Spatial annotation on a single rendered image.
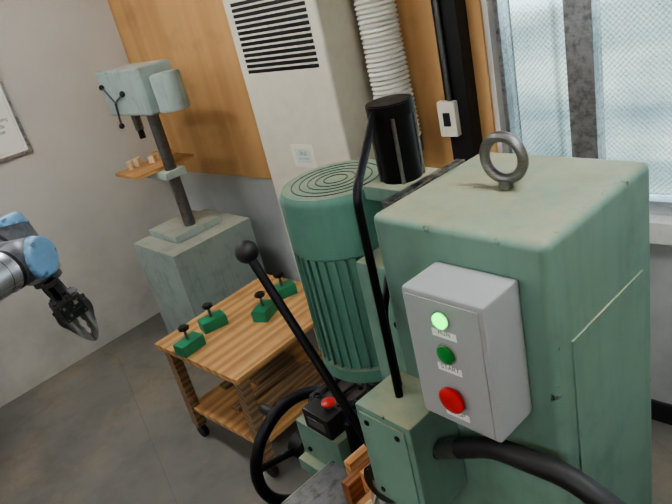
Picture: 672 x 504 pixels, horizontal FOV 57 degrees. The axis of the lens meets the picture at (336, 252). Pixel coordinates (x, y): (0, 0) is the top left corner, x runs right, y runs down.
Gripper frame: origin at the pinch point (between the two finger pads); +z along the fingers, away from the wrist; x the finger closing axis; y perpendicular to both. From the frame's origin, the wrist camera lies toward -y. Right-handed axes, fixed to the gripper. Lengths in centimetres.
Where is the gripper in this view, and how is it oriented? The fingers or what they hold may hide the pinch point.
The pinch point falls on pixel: (92, 335)
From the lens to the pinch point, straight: 171.5
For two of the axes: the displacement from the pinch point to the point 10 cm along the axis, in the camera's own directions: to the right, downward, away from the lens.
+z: 4.2, 8.0, 4.3
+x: 7.4, -5.7, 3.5
